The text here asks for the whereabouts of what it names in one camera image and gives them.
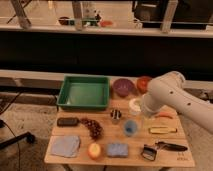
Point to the black striped cup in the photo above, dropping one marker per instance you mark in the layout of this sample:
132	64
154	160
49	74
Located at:
115	115

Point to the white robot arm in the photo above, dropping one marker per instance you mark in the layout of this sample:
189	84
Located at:
168	90

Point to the green plastic tray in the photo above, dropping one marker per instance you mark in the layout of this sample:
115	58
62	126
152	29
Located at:
84	93

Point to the purple bowl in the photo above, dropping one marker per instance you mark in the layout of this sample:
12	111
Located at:
123	87

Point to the white cup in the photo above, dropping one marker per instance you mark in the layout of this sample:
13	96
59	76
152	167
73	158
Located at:
134	106

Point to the red bowl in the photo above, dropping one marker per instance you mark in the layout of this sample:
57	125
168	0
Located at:
142	83

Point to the dark red grapes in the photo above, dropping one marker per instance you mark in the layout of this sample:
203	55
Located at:
94	128

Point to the blue cup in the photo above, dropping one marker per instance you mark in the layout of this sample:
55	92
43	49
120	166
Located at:
130	128

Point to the wooden table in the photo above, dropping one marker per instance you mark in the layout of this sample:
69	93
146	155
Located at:
114	133

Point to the black rectangular case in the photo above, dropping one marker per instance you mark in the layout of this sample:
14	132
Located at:
67	122

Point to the orange carrot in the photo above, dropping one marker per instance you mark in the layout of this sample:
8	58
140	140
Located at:
166	115

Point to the yellow red apple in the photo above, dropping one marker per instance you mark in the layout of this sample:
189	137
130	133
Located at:
94	150

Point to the blue sponge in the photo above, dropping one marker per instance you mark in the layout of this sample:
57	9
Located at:
117	150

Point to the blue folded cloth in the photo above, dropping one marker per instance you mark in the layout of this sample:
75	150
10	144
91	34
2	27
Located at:
66	146

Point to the black handled peeler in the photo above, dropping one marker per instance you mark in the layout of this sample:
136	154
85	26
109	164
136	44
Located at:
149	152

